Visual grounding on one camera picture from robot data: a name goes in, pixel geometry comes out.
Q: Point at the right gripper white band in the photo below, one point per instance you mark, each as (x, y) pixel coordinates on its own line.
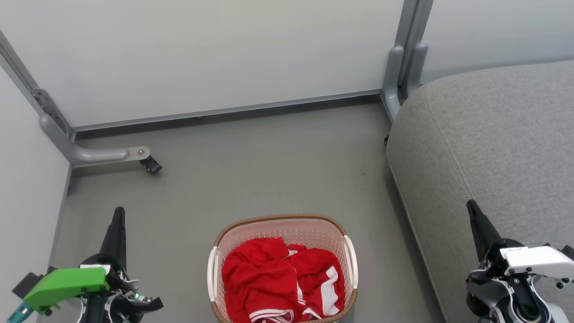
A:
(538, 260)

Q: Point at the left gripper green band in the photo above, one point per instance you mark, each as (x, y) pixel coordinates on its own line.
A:
(67, 285)

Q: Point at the red jersey white striped hem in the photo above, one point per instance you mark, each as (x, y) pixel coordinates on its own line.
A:
(255, 278)

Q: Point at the red shorts white patches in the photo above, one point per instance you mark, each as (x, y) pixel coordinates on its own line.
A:
(316, 269)

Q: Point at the grey fabric sofa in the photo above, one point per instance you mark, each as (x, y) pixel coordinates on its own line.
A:
(493, 134)

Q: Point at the black caster wheel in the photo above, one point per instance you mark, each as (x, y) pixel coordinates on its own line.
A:
(151, 165)

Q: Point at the grey metal partition foot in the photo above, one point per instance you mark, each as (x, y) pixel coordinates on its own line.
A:
(89, 154)

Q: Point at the white woven laundry basket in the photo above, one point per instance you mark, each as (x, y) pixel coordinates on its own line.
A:
(291, 229)

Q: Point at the grey metal floor rail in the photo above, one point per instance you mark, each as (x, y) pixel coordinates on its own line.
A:
(224, 111)

